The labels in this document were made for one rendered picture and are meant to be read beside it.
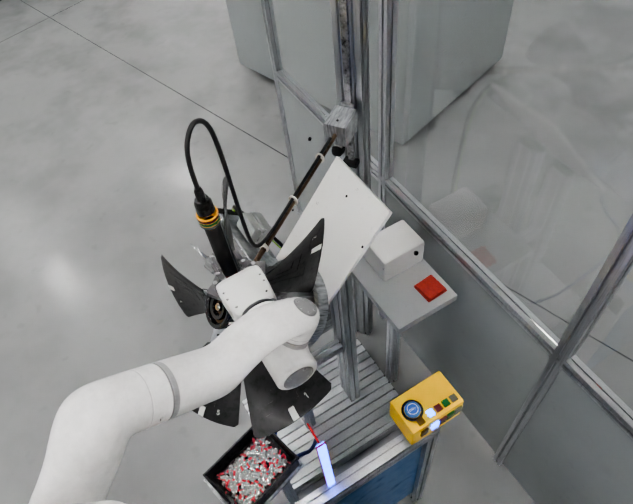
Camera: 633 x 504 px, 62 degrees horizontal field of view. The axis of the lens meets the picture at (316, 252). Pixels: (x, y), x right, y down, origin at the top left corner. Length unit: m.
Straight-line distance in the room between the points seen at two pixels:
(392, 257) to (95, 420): 1.21
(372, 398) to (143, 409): 1.77
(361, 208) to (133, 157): 2.71
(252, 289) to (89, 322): 2.14
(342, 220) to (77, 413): 0.92
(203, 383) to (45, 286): 2.63
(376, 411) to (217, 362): 1.65
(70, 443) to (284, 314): 0.37
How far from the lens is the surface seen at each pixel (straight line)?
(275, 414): 1.33
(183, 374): 0.84
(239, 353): 0.88
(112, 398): 0.79
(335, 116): 1.58
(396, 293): 1.81
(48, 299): 3.36
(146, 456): 2.68
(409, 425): 1.39
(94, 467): 0.80
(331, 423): 2.45
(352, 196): 1.45
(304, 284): 1.18
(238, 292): 1.07
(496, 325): 1.81
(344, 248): 1.46
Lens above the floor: 2.38
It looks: 52 degrees down
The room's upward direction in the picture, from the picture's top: 9 degrees counter-clockwise
